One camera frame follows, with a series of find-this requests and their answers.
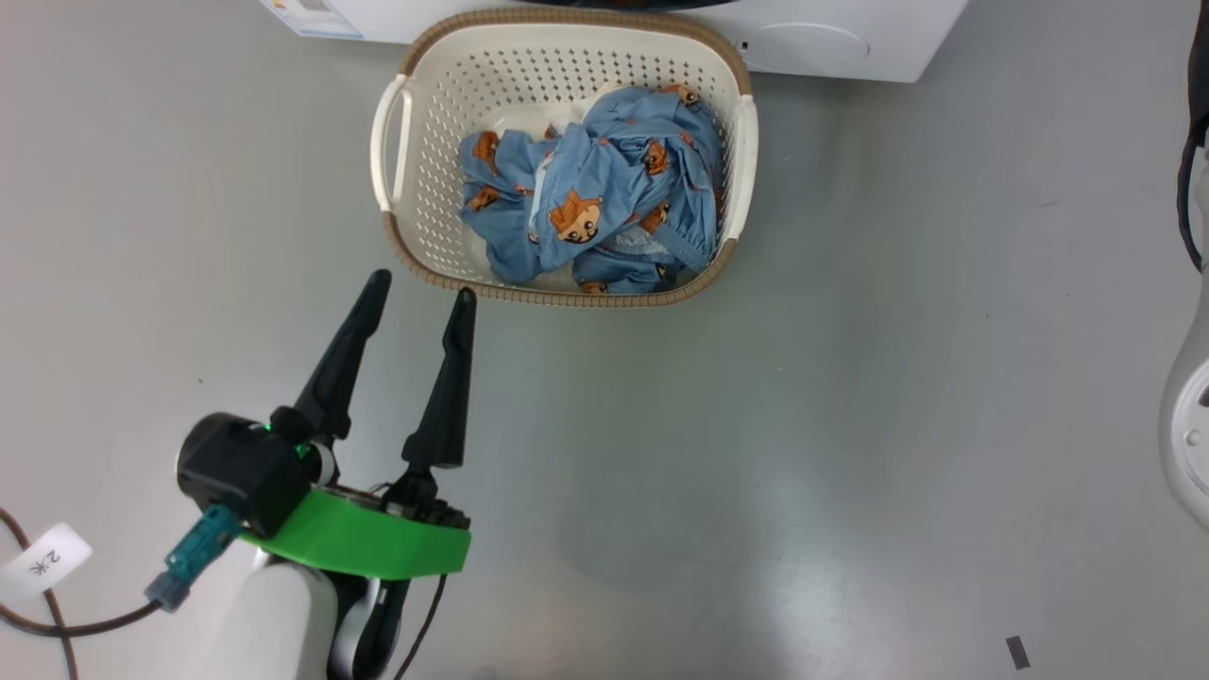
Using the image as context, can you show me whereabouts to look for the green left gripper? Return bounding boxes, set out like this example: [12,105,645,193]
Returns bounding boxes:
[241,269,479,580]

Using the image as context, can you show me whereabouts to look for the blue bear print clothes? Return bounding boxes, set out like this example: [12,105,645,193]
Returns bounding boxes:
[459,83,726,296]

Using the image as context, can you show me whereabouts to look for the cream perforated laundry basket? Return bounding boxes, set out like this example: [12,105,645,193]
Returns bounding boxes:
[370,8,759,309]

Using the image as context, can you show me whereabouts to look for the white washing machine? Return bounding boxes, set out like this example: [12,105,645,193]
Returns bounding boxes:
[260,0,969,83]

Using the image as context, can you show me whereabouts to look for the blue energy label sticker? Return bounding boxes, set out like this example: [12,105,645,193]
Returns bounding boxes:
[263,0,363,39]

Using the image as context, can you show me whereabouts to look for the round white filter cover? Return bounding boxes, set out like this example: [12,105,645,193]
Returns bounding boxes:
[741,21,870,74]

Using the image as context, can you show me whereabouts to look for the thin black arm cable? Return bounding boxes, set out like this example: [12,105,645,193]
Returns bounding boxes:
[392,573,450,680]

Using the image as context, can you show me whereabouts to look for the left camera cable teal plug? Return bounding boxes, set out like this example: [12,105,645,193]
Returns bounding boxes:
[0,503,242,680]

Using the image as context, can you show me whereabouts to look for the white cable label tag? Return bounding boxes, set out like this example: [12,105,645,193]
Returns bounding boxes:
[0,522,93,605]

